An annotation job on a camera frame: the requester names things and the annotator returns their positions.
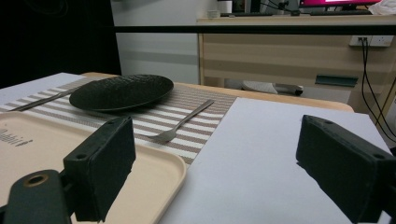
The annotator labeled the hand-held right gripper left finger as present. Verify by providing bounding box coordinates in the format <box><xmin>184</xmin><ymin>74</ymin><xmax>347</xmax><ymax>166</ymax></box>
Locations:
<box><xmin>63</xmin><ymin>116</ymin><xmax>137</xmax><ymax>223</ymax></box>

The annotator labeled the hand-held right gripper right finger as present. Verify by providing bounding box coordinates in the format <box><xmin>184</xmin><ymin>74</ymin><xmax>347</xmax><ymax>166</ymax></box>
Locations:
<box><xmin>295</xmin><ymin>114</ymin><xmax>396</xmax><ymax>224</ymax></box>

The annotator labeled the beige tray with rabbit drawing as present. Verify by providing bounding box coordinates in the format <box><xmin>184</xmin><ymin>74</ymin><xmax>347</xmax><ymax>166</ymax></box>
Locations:
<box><xmin>0</xmin><ymin>111</ymin><xmax>188</xmax><ymax>224</ymax></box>

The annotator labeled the silver fork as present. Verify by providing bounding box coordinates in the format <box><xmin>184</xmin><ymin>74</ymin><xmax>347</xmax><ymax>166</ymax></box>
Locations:
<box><xmin>146</xmin><ymin>98</ymin><xmax>216</xmax><ymax>144</ymax></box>

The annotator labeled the black textured plate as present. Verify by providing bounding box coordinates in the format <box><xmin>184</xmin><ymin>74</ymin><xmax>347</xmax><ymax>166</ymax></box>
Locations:
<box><xmin>68</xmin><ymin>74</ymin><xmax>175</xmax><ymax>113</ymax></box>

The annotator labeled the silver knife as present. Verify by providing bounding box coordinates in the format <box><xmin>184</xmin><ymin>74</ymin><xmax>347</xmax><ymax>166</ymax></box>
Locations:
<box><xmin>8</xmin><ymin>86</ymin><xmax>82</xmax><ymax>112</ymax></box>

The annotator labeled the white sheet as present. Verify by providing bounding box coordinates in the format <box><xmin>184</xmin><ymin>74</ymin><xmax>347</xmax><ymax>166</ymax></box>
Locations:
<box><xmin>0</xmin><ymin>72</ymin><xmax>391</xmax><ymax>224</ymax></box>

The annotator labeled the striped placemat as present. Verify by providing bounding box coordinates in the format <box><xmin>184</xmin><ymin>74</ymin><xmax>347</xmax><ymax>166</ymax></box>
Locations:
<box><xmin>0</xmin><ymin>77</ymin><xmax>239</xmax><ymax>166</ymax></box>

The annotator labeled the light wooden desk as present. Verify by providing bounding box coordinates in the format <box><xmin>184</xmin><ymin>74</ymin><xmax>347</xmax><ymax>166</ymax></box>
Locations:
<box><xmin>196</xmin><ymin>13</ymin><xmax>396</xmax><ymax>115</ymax></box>

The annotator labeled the white cabinet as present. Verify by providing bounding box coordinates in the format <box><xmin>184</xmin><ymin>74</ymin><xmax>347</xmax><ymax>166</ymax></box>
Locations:
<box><xmin>110</xmin><ymin>0</ymin><xmax>219</xmax><ymax>85</ymax></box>

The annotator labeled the dark curtain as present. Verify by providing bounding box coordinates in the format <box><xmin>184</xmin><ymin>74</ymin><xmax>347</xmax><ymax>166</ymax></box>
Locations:
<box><xmin>0</xmin><ymin>0</ymin><xmax>122</xmax><ymax>90</ymax></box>

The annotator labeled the black keyboard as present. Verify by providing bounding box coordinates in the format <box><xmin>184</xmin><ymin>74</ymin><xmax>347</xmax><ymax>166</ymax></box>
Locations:
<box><xmin>309</xmin><ymin>9</ymin><xmax>373</xmax><ymax>17</ymax></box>
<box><xmin>219</xmin><ymin>11</ymin><xmax>275</xmax><ymax>18</ymax></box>

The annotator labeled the white cloth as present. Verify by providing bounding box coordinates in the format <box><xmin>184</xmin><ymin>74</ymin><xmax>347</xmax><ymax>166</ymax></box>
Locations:
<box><xmin>368</xmin><ymin>0</ymin><xmax>396</xmax><ymax>16</ymax></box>

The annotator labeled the monitor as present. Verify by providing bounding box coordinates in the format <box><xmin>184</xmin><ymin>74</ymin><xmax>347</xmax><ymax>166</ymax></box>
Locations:
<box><xmin>298</xmin><ymin>0</ymin><xmax>382</xmax><ymax>8</ymax></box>

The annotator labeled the grey desk handle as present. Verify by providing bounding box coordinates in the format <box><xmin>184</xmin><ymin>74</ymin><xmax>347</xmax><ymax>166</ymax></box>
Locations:
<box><xmin>315</xmin><ymin>74</ymin><xmax>359</xmax><ymax>88</ymax></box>

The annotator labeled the black power cable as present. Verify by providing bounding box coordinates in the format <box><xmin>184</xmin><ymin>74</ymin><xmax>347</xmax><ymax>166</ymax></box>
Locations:
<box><xmin>363</xmin><ymin>37</ymin><xmax>396</xmax><ymax>138</ymax></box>
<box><xmin>358</xmin><ymin>36</ymin><xmax>396</xmax><ymax>144</ymax></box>

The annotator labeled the white wall socket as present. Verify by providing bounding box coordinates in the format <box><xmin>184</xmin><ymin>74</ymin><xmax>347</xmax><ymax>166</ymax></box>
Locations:
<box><xmin>348</xmin><ymin>35</ymin><xmax>395</xmax><ymax>48</ymax></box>

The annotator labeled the black frame bar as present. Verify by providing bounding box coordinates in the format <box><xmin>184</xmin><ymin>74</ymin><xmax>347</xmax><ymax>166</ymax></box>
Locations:
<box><xmin>113</xmin><ymin>24</ymin><xmax>396</xmax><ymax>35</ymax></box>

